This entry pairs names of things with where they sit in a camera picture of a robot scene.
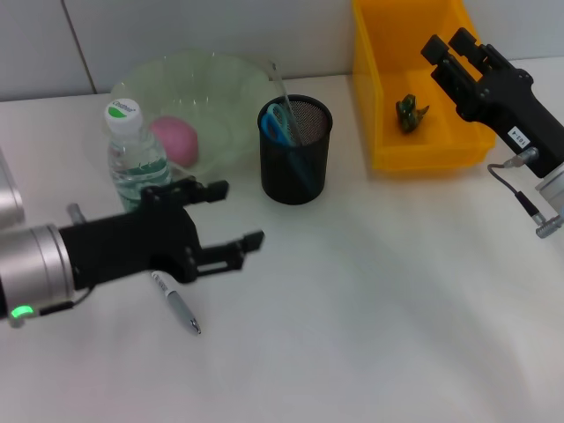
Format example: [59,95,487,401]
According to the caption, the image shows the green glass fruit plate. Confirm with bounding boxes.
[109,50,277,180]

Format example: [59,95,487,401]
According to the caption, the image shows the transparent plastic ruler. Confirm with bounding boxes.
[267,61,306,146]

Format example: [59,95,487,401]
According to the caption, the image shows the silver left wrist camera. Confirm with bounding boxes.
[0,147,26,228]

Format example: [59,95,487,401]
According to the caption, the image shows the blue scissors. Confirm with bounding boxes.
[261,103,319,195]

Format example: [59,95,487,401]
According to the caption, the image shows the clear green-label water bottle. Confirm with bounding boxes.
[103,99,174,213]

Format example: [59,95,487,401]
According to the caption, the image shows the pink peach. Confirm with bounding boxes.
[148,115,200,167]

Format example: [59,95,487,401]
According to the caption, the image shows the green plastic wrapper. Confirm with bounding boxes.
[395,93,432,133]

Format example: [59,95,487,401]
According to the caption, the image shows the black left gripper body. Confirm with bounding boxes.
[59,185,202,291]

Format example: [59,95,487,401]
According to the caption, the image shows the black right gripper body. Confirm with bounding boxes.
[456,65,564,180]

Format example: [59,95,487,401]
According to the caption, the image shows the black mesh pen holder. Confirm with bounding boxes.
[257,94,334,206]

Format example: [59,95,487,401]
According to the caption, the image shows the yellow plastic bin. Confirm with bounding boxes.
[351,0,498,172]

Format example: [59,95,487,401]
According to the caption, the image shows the grey ballpoint pen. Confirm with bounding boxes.
[151,271,203,336]

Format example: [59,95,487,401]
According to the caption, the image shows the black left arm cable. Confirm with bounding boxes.
[37,286,96,316]

